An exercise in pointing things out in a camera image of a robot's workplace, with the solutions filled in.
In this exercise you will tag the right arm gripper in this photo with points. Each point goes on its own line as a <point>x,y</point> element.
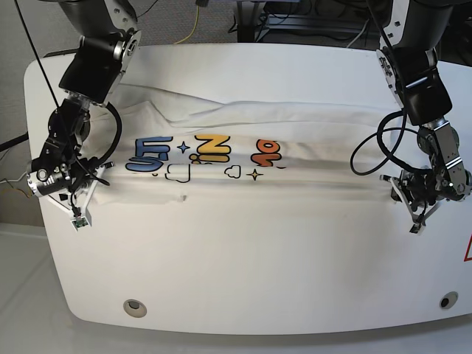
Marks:
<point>76,204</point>

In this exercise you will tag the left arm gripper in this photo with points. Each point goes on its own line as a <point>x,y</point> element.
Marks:
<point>421,195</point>

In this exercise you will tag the white printed T-shirt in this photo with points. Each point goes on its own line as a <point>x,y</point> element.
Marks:
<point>174,146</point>

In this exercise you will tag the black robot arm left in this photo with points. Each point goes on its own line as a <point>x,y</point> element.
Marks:
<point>409,33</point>

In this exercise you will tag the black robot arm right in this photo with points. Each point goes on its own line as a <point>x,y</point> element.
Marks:
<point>109,36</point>

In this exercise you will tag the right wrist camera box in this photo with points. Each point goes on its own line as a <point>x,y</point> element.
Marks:
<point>79,222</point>

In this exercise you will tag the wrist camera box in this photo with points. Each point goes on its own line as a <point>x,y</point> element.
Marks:
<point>417,228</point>
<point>79,222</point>

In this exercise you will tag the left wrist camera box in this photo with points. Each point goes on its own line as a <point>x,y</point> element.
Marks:
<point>417,228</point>

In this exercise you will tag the right table cable grommet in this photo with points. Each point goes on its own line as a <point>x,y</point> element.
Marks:
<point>449,300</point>

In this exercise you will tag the table cable grommet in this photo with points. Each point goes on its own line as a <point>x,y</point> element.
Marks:
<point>449,300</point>
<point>135,308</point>

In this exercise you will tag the left table cable grommet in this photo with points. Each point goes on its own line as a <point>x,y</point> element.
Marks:
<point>135,308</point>

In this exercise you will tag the black table base frame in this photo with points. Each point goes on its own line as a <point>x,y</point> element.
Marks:
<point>339,21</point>

